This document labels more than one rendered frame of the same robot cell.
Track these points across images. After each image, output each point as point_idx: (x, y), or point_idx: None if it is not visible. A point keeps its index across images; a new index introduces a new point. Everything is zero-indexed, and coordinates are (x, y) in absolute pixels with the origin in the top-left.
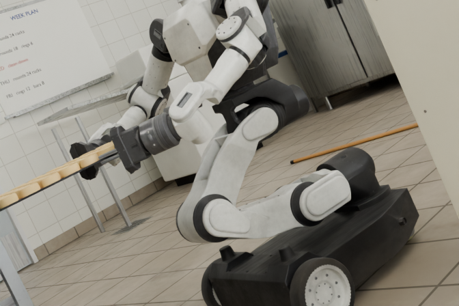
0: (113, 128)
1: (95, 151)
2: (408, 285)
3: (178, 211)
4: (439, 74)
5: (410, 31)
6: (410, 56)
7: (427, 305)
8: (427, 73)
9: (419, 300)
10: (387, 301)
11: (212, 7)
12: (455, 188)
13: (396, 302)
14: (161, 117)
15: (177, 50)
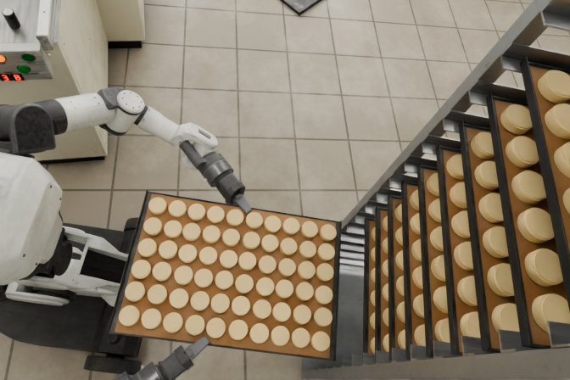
0: (237, 187)
1: (224, 254)
2: (107, 211)
3: None
4: (82, 71)
5: (73, 53)
6: (77, 71)
7: (136, 185)
8: (81, 75)
9: (128, 193)
10: (126, 215)
11: (49, 144)
12: (99, 131)
13: (128, 208)
14: (216, 153)
15: (39, 243)
